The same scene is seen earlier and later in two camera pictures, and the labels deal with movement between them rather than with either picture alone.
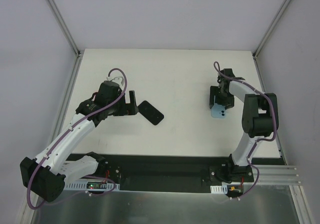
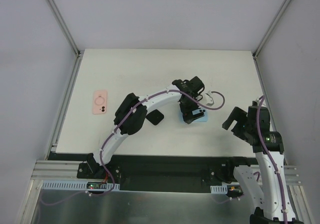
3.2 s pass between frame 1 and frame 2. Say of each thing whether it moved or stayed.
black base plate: stayed
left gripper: moved
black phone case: stayed
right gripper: moved
